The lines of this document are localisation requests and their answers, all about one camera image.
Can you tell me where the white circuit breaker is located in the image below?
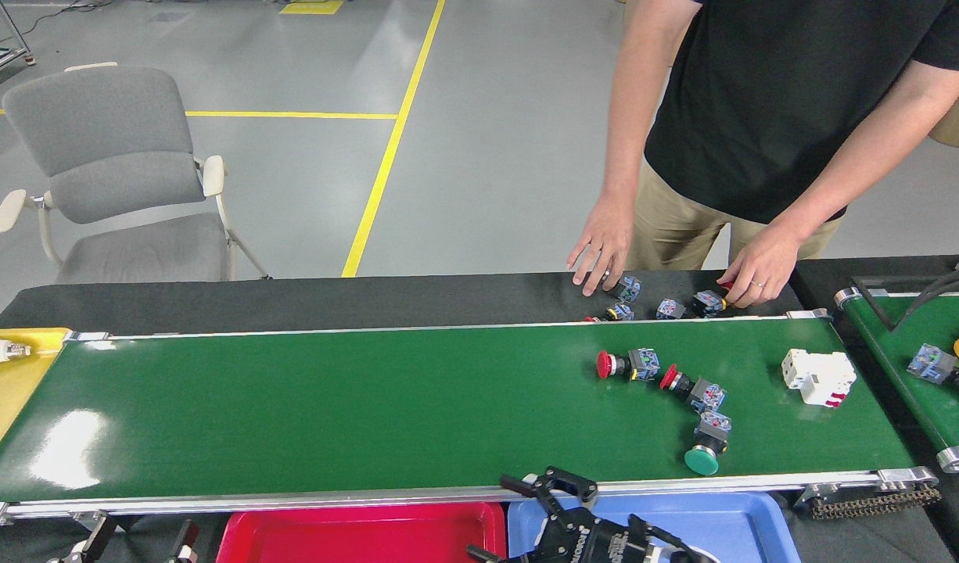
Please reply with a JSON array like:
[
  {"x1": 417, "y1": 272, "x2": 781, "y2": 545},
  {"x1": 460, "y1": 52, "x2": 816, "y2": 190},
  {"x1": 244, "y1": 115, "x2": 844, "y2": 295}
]
[{"x1": 781, "y1": 348, "x2": 857, "y2": 408}]

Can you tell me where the yellow plastic bin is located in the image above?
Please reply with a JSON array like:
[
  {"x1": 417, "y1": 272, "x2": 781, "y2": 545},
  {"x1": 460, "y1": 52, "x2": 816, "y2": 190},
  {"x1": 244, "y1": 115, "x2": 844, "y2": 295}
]
[{"x1": 0, "y1": 327, "x2": 72, "y2": 470}]

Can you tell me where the long black table cover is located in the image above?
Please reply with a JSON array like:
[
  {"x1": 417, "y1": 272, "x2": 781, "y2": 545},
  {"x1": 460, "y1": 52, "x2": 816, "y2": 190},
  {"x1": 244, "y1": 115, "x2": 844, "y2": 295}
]
[{"x1": 0, "y1": 270, "x2": 805, "y2": 339}]

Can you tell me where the black cable bundle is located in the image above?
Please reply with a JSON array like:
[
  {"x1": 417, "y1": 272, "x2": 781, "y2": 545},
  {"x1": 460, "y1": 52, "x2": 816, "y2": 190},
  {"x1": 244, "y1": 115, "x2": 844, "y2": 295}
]
[{"x1": 851, "y1": 262, "x2": 959, "y2": 333}]

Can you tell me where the conveyor drive chain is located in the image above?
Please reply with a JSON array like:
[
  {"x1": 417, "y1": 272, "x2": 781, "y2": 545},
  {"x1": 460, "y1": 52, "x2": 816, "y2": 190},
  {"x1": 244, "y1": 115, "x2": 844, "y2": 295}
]
[{"x1": 796, "y1": 481, "x2": 943, "y2": 521}]

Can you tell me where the person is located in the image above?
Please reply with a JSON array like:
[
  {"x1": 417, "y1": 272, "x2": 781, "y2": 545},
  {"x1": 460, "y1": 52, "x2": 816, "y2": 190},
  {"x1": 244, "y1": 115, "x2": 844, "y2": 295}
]
[{"x1": 566, "y1": 0, "x2": 959, "y2": 310}]

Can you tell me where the person's right hand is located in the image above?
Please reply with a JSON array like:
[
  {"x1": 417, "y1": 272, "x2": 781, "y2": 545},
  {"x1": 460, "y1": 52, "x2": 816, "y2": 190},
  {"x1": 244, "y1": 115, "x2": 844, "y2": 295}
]
[{"x1": 566, "y1": 192, "x2": 637, "y2": 298}]

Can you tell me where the grey office chair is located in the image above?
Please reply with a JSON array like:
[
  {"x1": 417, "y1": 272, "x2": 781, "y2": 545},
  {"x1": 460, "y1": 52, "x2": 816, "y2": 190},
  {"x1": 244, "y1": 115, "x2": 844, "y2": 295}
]
[{"x1": 0, "y1": 61, "x2": 271, "y2": 284}]

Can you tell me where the long green conveyor belt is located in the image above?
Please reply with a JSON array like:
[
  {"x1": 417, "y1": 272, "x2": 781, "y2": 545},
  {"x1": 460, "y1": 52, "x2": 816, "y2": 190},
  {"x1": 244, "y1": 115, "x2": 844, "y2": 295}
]
[{"x1": 0, "y1": 313, "x2": 942, "y2": 526}]

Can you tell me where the person's left hand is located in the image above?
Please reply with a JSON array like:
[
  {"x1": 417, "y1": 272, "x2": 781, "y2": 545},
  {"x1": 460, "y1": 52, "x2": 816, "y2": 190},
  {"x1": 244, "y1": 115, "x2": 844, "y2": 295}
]
[{"x1": 716, "y1": 223, "x2": 801, "y2": 310}]

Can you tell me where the red plastic tray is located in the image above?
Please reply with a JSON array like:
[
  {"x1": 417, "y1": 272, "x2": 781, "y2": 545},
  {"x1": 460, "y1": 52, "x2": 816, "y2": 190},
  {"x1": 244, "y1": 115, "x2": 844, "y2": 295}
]
[{"x1": 216, "y1": 500, "x2": 508, "y2": 563}]

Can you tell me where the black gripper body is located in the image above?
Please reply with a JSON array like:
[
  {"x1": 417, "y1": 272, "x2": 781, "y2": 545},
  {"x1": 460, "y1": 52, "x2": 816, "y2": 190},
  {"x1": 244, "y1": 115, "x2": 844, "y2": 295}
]
[{"x1": 526, "y1": 507, "x2": 654, "y2": 563}]

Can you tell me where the black table cover under feeder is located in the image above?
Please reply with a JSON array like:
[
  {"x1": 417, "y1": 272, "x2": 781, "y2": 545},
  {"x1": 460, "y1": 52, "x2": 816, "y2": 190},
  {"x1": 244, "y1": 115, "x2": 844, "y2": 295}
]
[{"x1": 788, "y1": 254, "x2": 959, "y2": 563}]

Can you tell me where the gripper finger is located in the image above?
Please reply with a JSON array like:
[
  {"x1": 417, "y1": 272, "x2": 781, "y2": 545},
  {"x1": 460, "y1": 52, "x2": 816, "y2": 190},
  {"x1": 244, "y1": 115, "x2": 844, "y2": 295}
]
[
  {"x1": 499, "y1": 466, "x2": 599, "y2": 515},
  {"x1": 79, "y1": 515, "x2": 118, "y2": 563},
  {"x1": 467, "y1": 544, "x2": 540, "y2": 563},
  {"x1": 168, "y1": 520, "x2": 200, "y2": 563}
]

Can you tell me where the blue plastic tray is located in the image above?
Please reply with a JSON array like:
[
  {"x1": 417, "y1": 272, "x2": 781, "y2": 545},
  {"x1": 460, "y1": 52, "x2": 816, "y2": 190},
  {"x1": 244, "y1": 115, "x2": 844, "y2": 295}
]
[{"x1": 507, "y1": 491, "x2": 803, "y2": 563}]

